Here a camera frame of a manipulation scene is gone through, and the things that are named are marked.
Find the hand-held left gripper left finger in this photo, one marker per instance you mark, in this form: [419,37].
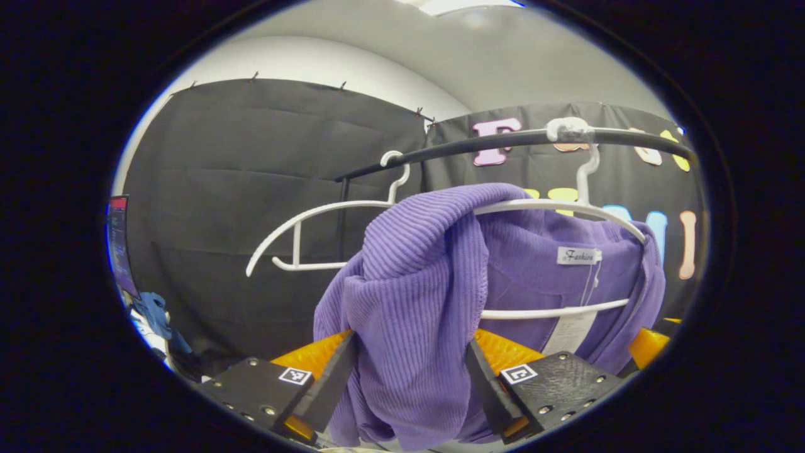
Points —
[333,384]

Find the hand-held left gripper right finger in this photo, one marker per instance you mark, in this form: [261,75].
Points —
[487,387]

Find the blue cloth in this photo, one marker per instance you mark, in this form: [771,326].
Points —
[154,314]

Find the ceiling light panel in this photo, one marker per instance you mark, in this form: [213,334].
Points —
[465,5]

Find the white plastic clothes hanger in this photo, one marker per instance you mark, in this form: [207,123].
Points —
[296,245]
[569,129]

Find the purple knit cardigan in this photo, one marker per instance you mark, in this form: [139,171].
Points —
[409,302]

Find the black metal garment rack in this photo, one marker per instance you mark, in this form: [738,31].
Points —
[490,141]

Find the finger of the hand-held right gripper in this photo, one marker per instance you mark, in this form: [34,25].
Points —
[648,346]

